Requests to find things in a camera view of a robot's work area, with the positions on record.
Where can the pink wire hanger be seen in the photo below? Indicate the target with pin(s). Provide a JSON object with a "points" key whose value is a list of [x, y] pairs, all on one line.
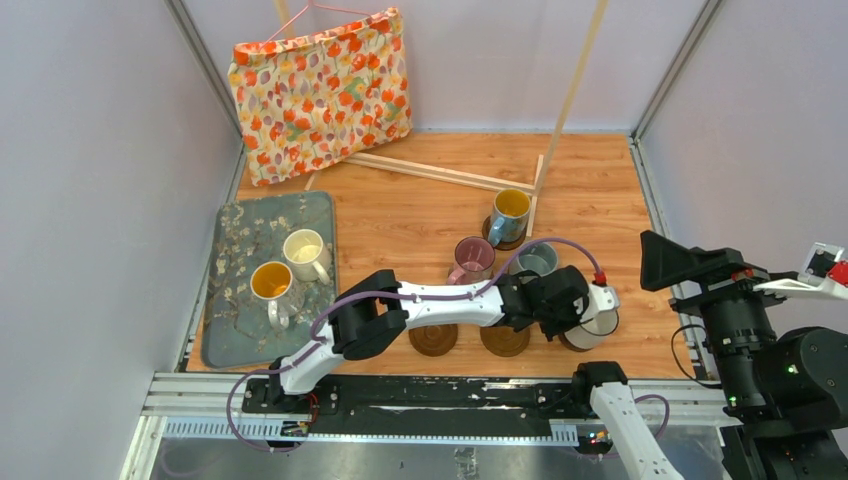
{"points": [[310, 15]]}

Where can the floral orange fabric bag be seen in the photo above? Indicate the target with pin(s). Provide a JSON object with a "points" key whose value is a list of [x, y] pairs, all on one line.
{"points": [[309, 102]]}

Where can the white grey mug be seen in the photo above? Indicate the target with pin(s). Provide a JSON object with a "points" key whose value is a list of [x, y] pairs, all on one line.
{"points": [[589, 335]]}

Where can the pink mug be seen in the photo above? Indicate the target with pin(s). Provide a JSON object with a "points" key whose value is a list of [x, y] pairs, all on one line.
{"points": [[474, 259]]}

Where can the cream mug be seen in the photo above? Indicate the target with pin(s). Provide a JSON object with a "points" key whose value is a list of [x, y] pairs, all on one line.
{"points": [[308, 256]]}

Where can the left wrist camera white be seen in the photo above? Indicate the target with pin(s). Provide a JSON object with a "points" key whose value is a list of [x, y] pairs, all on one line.
{"points": [[600, 299]]}

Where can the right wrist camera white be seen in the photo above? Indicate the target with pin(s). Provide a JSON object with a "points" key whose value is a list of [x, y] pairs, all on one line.
{"points": [[823, 276]]}

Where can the white mug orange inside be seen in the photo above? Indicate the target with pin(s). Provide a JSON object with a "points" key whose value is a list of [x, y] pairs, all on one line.
{"points": [[272, 283]]}

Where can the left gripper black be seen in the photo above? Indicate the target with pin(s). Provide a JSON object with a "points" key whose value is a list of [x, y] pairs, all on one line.
{"points": [[578, 309]]}

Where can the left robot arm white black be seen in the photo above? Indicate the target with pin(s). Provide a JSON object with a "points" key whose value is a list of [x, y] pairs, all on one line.
{"points": [[364, 321]]}

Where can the small dark brown coaster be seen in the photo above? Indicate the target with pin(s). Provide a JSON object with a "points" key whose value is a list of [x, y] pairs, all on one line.
{"points": [[566, 348]]}

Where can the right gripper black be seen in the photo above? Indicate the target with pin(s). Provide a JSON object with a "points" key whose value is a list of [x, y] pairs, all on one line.
{"points": [[663, 260]]}

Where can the blue mug yellow inside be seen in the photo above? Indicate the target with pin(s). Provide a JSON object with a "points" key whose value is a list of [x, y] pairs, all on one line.
{"points": [[509, 216]]}

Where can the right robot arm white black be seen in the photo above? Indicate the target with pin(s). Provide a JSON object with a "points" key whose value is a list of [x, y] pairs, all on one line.
{"points": [[785, 444]]}

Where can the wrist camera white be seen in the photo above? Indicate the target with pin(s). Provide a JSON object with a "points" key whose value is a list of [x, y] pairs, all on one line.
{"points": [[600, 299], [823, 276]]}

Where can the floral grey tray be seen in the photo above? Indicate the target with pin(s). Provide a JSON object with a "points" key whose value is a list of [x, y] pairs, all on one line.
{"points": [[248, 233]]}

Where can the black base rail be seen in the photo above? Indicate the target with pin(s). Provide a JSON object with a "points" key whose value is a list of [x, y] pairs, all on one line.
{"points": [[425, 407]]}

